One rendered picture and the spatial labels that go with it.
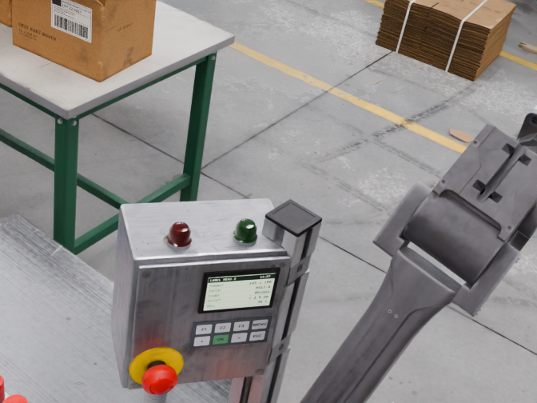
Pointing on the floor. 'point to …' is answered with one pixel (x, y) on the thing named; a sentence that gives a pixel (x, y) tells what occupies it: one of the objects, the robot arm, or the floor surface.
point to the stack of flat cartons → (447, 32)
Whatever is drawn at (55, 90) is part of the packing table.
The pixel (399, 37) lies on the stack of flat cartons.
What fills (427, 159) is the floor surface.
